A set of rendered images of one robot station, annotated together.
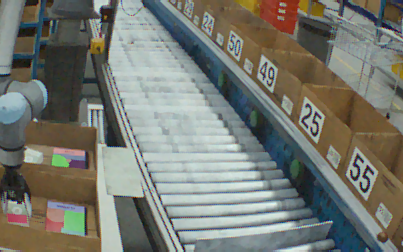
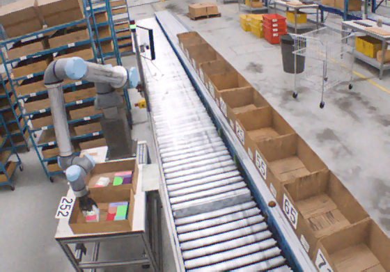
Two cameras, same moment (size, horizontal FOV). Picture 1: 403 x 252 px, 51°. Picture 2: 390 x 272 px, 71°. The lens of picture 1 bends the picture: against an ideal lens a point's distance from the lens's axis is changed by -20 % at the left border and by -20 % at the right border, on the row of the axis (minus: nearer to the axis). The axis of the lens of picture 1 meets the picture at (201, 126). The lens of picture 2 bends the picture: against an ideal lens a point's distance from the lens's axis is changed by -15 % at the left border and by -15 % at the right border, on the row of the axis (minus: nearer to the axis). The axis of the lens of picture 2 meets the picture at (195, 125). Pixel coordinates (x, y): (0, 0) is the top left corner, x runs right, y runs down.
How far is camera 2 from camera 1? 0.76 m
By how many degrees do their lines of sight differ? 14
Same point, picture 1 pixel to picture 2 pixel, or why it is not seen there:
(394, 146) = (292, 140)
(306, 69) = (250, 94)
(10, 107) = (72, 174)
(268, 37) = (232, 77)
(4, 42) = (63, 142)
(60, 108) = (119, 149)
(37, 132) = (106, 167)
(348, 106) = (269, 115)
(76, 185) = (122, 193)
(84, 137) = (131, 164)
